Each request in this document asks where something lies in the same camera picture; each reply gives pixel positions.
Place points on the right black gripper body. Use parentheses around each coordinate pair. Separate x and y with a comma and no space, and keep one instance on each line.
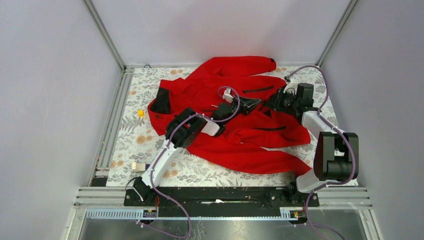
(286,101)

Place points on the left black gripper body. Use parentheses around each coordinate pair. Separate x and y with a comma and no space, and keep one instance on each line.
(233,107)

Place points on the red zip-up jacket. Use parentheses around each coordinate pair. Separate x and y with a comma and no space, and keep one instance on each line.
(250,143)

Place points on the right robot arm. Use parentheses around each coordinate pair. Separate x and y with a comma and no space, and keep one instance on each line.
(335,160)

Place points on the small yellow cube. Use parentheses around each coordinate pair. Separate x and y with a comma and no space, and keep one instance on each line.
(140,113)

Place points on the multicoloured block row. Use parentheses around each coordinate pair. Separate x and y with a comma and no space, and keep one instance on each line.
(139,167)

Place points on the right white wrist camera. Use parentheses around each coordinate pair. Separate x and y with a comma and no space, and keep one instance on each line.
(291,85)

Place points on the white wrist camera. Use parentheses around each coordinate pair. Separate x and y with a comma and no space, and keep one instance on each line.
(291,85)
(228,95)

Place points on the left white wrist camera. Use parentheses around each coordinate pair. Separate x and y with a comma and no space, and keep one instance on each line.
(228,95)

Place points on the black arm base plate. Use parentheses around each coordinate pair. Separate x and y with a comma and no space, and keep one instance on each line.
(255,202)

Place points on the aluminium frame rail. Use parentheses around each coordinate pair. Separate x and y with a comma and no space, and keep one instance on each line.
(107,203)

